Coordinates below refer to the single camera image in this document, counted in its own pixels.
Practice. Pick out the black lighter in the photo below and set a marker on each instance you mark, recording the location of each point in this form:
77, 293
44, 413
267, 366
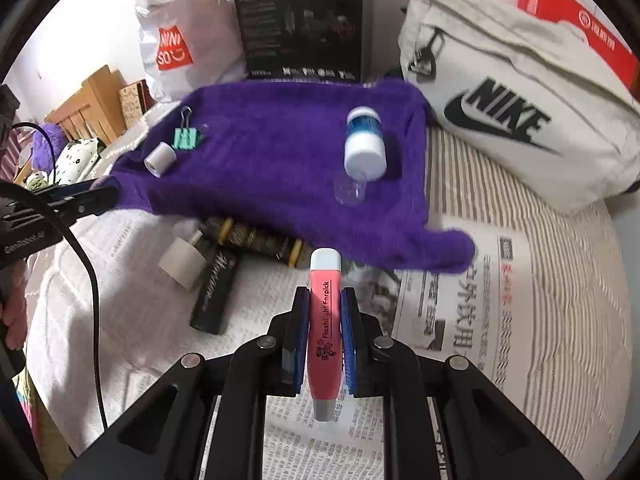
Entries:
212, 295

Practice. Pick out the white tape roll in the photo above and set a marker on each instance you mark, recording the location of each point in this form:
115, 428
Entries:
161, 159

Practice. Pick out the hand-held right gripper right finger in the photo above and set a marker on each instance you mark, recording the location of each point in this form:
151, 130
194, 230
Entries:
350, 365

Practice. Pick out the purple towel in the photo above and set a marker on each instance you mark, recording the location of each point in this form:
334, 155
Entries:
280, 170

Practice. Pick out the white plastic shopping bag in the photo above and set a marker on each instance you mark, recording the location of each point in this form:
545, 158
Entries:
200, 20

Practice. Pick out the person's left hand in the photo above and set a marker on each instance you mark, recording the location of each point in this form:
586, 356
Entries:
12, 310

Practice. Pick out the white charger plug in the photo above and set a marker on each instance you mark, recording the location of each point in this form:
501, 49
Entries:
181, 262

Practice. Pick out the pink flashlight earpick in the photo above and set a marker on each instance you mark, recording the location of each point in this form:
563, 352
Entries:
325, 320

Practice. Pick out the blue and white pill bottle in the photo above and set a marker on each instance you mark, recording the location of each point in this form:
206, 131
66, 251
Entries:
365, 152

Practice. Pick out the black headphone box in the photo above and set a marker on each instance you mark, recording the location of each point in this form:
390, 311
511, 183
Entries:
300, 20

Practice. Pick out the green plush toy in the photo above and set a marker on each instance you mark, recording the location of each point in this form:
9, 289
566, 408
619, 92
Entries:
37, 180

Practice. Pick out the white spotted cloth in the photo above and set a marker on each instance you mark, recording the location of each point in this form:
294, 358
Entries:
75, 160

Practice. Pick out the green binder clip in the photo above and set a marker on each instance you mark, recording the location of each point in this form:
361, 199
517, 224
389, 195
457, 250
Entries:
186, 140

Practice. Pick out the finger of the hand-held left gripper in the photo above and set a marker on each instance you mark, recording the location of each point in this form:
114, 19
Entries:
70, 190
90, 205

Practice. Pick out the purple plush toy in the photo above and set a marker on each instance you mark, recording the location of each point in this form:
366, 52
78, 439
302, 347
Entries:
47, 145

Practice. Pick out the newspaper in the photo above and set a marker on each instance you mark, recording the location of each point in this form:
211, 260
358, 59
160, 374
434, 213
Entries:
440, 310

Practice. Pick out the wooden headboard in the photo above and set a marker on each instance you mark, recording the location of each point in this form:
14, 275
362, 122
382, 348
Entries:
95, 100

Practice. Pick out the dark brown gold tube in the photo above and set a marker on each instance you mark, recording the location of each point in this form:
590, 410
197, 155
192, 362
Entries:
250, 237

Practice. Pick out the grey waist bag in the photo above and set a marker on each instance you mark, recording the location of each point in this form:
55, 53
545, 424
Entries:
500, 50

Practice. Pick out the brown patterned box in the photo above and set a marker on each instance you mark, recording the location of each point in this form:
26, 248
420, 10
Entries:
131, 105

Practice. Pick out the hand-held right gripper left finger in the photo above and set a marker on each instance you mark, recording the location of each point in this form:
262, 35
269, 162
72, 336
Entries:
292, 360

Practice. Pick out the clear plastic cap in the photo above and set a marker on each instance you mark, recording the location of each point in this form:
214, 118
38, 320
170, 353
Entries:
350, 192

